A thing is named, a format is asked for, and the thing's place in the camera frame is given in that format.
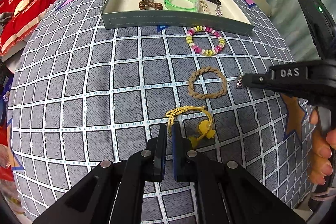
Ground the yellow hair tie with beads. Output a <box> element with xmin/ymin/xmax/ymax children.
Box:
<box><xmin>165</xmin><ymin>105</ymin><xmax>217</xmax><ymax>149</ymax></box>

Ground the small silver crystal earring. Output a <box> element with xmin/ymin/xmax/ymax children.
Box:
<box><xmin>235</xmin><ymin>75</ymin><xmax>244</xmax><ymax>89</ymax></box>

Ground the green translucent bangle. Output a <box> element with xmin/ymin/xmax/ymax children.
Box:
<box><xmin>164</xmin><ymin>0</ymin><xmax>199</xmax><ymax>12</ymax></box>

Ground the beige jewelry tray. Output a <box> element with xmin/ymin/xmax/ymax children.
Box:
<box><xmin>101</xmin><ymin>0</ymin><xmax>254</xmax><ymax>35</ymax></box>

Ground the right hand with pink nails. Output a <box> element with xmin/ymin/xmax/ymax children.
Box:
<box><xmin>307</xmin><ymin>108</ymin><xmax>336</xmax><ymax>187</ymax></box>

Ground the grey checkered tablecloth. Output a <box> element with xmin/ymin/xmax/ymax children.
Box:
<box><xmin>7</xmin><ymin>0</ymin><xmax>313</xmax><ymax>219</ymax></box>

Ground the tan braided rope bracelet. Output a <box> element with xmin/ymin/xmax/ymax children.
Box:
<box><xmin>187</xmin><ymin>66</ymin><xmax>228</xmax><ymax>100</ymax></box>

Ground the pink yellow beaded bracelet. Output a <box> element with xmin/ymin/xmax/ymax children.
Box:
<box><xmin>186</xmin><ymin>25</ymin><xmax>227</xmax><ymax>57</ymax></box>

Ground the brown beaded bracelet with charm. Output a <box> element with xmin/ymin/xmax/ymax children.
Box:
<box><xmin>138</xmin><ymin>0</ymin><xmax>164</xmax><ymax>11</ymax></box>

